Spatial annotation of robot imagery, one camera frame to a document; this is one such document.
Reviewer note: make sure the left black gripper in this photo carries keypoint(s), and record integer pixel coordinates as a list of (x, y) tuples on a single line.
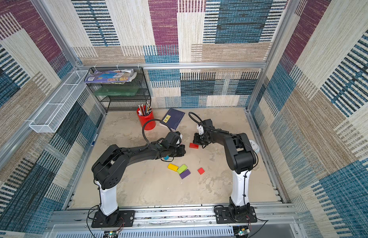
[(183, 150)]

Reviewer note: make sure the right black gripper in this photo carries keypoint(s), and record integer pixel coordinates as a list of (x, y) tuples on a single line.
[(200, 139)]

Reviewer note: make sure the red long block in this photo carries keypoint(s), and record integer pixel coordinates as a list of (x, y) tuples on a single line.
[(195, 146)]

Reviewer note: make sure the purple block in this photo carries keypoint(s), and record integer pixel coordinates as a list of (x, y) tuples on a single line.
[(185, 173)]

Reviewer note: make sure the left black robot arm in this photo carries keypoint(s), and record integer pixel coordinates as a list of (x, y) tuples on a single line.
[(110, 167)]

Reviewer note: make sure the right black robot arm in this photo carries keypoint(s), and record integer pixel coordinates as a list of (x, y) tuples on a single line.
[(240, 157)]

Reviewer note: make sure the yellow block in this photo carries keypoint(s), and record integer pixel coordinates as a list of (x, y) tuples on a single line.
[(172, 167)]

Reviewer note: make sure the dark blue notebook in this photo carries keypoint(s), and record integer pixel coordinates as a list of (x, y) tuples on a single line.
[(173, 118)]

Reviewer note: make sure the red ribbed pencil cup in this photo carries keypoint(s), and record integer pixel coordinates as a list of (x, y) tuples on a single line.
[(144, 119)]

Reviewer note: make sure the small red cube block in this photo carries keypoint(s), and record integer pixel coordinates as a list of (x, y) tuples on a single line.
[(201, 171)]

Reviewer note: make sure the pencils in cup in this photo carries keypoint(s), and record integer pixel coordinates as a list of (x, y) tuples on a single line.
[(144, 109)]

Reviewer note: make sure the black mesh shelf rack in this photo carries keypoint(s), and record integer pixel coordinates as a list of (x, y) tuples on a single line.
[(123, 103)]

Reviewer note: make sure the colourful magazine on rack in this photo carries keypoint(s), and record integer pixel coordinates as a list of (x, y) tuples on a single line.
[(119, 76)]

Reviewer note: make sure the green folder in rack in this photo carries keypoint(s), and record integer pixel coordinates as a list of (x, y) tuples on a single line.
[(116, 91)]

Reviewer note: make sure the blue pen by wall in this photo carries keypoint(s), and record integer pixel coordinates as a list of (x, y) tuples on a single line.
[(94, 140)]

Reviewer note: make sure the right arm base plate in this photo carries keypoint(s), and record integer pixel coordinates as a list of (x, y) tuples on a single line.
[(231, 214)]

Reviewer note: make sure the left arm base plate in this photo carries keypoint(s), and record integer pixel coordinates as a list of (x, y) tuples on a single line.
[(119, 218)]

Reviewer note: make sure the white wire wall basket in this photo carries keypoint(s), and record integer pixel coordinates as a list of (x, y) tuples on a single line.
[(49, 119)]

